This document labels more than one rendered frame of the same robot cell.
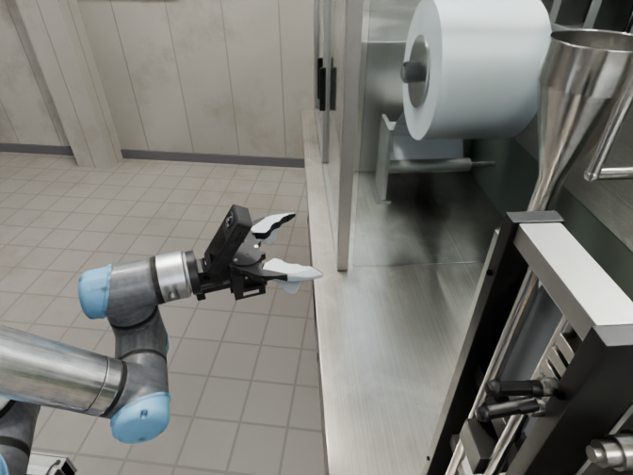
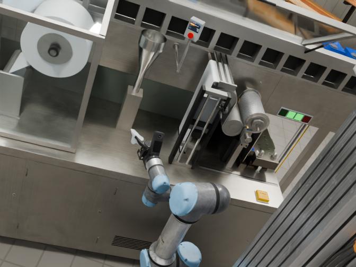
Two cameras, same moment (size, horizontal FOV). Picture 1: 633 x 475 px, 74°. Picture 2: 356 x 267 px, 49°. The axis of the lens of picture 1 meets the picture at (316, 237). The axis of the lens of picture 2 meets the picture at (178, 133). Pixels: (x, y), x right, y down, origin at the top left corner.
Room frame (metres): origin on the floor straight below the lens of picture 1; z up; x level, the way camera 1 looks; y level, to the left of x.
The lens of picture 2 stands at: (0.77, 1.53, 2.40)
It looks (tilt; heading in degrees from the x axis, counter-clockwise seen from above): 36 degrees down; 256
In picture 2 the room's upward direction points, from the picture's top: 25 degrees clockwise
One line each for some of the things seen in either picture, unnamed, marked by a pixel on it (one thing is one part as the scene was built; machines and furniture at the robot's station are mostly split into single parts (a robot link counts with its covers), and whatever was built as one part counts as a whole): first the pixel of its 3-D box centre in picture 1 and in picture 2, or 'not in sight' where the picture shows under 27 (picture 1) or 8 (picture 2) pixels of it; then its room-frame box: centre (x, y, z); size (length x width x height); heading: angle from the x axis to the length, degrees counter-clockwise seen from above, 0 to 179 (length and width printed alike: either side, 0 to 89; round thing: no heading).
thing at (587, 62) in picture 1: (594, 61); (152, 41); (0.64, -0.40, 1.50); 0.14 x 0.14 x 0.06
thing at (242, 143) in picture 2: not in sight; (238, 150); (-0.05, -0.30, 1.05); 0.06 x 0.05 x 0.31; 93
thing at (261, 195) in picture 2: not in sight; (262, 195); (-0.26, -0.11, 0.91); 0.07 x 0.07 x 0.02; 3
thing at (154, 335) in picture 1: (140, 338); (156, 193); (0.45, 0.29, 1.12); 0.11 x 0.08 x 0.11; 19
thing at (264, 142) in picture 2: not in sight; (259, 143); (-0.26, -0.51, 1.00); 0.40 x 0.16 x 0.06; 93
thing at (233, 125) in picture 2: not in sight; (230, 115); (0.04, -0.46, 1.18); 0.26 x 0.12 x 0.12; 93
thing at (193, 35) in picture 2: not in sight; (194, 29); (0.47, -0.34, 1.66); 0.07 x 0.07 x 0.10; 71
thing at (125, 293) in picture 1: (123, 288); (159, 179); (0.47, 0.30, 1.21); 0.11 x 0.08 x 0.09; 109
